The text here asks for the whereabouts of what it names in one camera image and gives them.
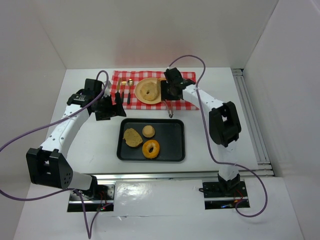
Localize pale bagel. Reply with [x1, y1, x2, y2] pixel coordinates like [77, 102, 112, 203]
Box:
[139, 82, 160, 101]

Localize brown bread slice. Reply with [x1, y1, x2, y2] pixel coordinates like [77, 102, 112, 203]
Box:
[123, 128, 143, 148]

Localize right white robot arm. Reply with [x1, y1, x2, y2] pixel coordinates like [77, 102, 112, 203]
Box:
[159, 78, 242, 193]

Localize beige round plate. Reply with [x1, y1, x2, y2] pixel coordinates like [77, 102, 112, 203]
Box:
[134, 77, 162, 105]

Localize aluminium rail right side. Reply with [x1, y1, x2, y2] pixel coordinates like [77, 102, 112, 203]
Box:
[231, 68, 275, 177]

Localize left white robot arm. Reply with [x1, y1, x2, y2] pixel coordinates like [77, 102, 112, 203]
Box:
[26, 92, 126, 193]

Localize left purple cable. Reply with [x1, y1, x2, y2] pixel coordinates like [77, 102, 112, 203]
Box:
[0, 69, 113, 240]

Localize red checkered cloth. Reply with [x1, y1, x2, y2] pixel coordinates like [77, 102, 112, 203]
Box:
[110, 70, 198, 111]

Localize black baking tray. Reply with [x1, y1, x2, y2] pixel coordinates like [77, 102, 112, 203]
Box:
[116, 118, 186, 163]

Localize gold fork black handle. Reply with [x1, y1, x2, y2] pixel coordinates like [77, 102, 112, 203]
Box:
[121, 78, 127, 102]

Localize orange glazed donut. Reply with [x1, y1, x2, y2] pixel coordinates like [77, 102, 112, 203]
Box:
[142, 139, 160, 159]

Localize small round bun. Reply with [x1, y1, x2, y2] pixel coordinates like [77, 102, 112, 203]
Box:
[156, 77, 166, 92]

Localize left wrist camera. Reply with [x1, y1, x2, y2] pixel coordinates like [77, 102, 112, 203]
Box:
[83, 78, 103, 98]

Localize purple cable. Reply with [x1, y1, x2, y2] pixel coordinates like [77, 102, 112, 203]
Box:
[167, 54, 268, 218]
[0, 69, 113, 240]

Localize small round muffin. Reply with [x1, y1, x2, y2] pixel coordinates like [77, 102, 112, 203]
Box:
[142, 125, 155, 138]

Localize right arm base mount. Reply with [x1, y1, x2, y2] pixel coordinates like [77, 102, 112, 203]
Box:
[198, 181, 250, 210]

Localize aluminium rail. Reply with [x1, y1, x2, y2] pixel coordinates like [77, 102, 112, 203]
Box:
[71, 171, 233, 181]
[231, 68, 275, 177]

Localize gold knife black handle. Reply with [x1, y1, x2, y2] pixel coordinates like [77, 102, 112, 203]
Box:
[114, 78, 122, 98]

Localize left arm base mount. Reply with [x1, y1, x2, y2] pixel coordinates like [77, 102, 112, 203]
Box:
[67, 183, 116, 213]

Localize gold spoon black handle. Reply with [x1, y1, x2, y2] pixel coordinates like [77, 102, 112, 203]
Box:
[127, 78, 134, 105]

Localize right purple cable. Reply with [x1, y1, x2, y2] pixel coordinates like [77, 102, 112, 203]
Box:
[167, 54, 268, 218]

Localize aluminium rail front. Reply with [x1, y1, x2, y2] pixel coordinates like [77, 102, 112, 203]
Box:
[71, 171, 233, 181]

